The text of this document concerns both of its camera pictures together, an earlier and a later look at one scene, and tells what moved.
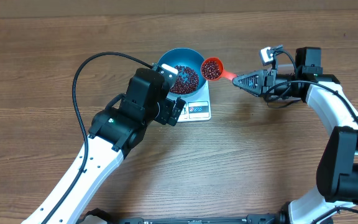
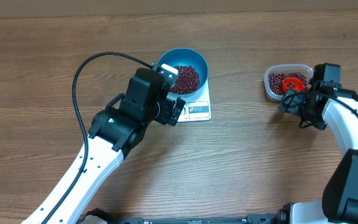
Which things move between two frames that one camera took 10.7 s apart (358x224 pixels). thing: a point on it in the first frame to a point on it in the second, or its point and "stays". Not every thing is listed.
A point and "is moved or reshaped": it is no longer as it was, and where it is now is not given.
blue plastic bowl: (187, 57) stays
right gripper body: (284, 91) to (299, 106)
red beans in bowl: (186, 82) stays
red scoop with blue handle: (212, 69) is moved or reshaped
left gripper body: (166, 109) stays
